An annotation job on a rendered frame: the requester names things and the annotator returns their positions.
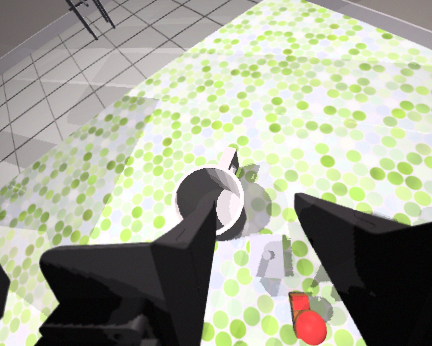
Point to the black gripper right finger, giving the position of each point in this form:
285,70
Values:
381,269

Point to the white mug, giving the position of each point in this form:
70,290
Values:
213,182

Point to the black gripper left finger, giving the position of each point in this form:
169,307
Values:
173,271

